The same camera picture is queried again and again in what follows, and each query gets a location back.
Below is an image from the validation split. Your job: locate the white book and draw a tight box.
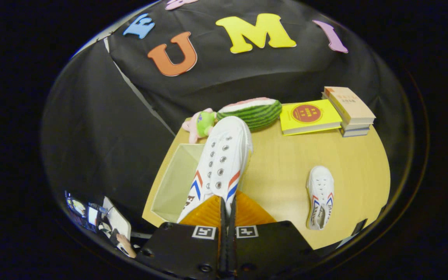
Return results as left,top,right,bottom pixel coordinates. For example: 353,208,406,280
340,122,373,131

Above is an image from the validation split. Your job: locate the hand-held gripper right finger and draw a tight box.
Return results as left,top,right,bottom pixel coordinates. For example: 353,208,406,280
230,191,319,278

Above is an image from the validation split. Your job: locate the yellow book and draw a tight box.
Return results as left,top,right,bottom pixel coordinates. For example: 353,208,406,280
280,99,342,136

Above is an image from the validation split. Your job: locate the watermelon slice plush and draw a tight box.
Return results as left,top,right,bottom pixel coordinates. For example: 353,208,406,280
216,97,283,131

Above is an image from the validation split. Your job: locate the white flat card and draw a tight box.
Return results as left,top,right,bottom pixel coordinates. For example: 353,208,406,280
101,196,132,241

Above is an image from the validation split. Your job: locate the tan book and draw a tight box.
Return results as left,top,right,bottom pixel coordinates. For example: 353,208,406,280
322,86,376,125

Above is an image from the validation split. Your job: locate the white shoe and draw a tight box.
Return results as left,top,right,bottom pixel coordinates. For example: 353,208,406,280
177,116,254,224
306,166,334,231

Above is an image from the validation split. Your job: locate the black table clamp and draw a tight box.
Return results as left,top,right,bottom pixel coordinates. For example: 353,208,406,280
350,219,368,236

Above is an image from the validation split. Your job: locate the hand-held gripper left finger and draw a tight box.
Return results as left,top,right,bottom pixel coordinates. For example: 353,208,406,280
135,196,225,279

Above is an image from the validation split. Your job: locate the lit screen device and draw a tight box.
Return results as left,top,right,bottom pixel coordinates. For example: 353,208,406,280
65,191,104,233

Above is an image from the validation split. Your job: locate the grey-blue book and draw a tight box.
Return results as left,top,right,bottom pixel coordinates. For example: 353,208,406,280
341,128,370,137

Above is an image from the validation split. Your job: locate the pink and green plush toy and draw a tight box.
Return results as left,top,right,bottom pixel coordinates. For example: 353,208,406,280
182,108,217,144

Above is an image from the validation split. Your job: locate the pale green storage box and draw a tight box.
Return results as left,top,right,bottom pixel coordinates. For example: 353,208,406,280
151,143,205,223

